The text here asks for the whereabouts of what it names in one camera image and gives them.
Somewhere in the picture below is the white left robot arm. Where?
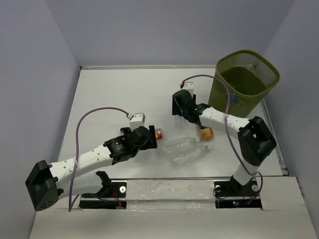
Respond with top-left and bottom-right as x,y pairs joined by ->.
25,125 -> 157,211

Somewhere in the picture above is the clear bottle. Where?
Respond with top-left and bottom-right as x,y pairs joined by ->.
169,144 -> 212,167
157,136 -> 200,156

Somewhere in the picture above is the clear bottle upper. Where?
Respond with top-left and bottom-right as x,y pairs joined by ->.
157,136 -> 200,156

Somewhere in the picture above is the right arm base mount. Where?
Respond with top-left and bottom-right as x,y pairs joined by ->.
213,180 -> 262,209

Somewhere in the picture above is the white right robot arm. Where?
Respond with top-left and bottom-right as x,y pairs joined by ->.
172,90 -> 277,195

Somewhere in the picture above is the blue label bottle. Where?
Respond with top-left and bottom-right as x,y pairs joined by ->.
175,116 -> 187,130
229,92 -> 240,106

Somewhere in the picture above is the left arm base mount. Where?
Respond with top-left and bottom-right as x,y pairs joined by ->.
78,171 -> 127,210

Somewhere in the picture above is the green mesh waste bin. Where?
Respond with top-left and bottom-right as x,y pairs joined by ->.
208,50 -> 280,118

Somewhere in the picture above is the orange juice bottle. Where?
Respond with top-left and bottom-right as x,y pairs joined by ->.
199,126 -> 214,142

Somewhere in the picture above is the red cap red label bottle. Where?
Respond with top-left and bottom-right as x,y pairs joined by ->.
155,128 -> 163,140

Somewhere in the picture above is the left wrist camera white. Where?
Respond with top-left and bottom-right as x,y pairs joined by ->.
130,113 -> 145,130

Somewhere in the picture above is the clear bottle lower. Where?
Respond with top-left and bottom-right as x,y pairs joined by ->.
169,144 -> 212,167

